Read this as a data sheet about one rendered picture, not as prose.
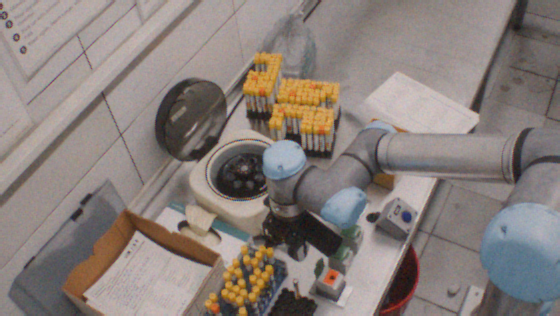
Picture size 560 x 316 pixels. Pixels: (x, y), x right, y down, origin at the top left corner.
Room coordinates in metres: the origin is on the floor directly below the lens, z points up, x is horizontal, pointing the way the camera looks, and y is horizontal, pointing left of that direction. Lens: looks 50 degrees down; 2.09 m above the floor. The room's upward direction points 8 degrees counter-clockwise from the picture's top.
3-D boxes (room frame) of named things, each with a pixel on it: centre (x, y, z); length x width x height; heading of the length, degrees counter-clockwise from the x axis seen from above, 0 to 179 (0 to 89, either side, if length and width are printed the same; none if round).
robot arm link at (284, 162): (0.63, 0.00, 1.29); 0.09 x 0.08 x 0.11; 46
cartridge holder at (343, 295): (0.59, -0.07, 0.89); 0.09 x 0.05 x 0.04; 55
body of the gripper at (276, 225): (0.64, 0.00, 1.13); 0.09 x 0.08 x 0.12; 54
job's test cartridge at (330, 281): (0.59, -0.07, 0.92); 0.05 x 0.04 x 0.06; 55
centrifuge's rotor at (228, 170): (0.90, 0.10, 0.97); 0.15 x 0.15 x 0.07
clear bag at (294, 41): (1.40, -0.06, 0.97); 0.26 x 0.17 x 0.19; 161
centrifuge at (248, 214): (0.89, 0.08, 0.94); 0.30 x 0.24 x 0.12; 46
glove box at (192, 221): (0.76, 0.22, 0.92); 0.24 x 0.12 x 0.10; 55
